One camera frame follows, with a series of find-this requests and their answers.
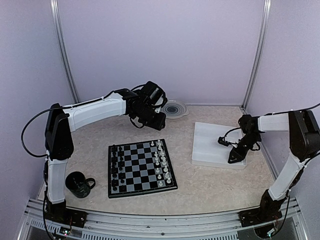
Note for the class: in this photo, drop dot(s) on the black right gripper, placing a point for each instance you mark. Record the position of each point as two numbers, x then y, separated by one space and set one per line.
239 155

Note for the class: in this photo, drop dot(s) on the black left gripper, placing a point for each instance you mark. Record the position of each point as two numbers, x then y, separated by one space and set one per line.
158 125

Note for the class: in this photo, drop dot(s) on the white plastic tray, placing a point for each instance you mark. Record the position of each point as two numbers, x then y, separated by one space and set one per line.
208 152

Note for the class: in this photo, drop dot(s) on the white chess bishop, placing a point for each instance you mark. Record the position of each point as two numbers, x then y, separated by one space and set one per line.
163 157

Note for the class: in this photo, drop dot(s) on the black and grey chessboard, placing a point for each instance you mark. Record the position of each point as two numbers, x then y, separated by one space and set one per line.
131 169

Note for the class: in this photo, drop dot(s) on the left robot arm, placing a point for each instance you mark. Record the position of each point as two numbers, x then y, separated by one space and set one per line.
73 129

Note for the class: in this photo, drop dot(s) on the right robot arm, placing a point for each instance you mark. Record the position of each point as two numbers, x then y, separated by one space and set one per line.
303 146

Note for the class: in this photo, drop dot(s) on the grey swirl ceramic plate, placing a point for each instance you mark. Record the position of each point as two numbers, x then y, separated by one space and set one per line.
175 109

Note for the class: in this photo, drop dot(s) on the black mug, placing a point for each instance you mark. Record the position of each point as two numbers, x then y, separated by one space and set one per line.
79 185

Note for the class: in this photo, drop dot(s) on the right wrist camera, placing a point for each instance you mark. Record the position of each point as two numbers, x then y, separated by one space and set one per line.
222 141

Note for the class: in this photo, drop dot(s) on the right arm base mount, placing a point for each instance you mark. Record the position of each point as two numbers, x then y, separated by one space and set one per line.
257 216

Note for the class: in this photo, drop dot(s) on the right aluminium frame post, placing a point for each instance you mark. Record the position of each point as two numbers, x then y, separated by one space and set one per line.
258 53

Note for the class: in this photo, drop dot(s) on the aluminium frame post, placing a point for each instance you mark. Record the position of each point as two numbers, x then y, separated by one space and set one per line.
54 5
258 53

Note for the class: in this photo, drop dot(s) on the aluminium front rail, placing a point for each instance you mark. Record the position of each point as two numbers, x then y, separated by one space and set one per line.
99 225

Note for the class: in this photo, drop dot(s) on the left aluminium frame post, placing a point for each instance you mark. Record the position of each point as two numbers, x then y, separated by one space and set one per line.
54 5

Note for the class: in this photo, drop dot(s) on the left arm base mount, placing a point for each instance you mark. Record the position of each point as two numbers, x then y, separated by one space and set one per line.
65 216

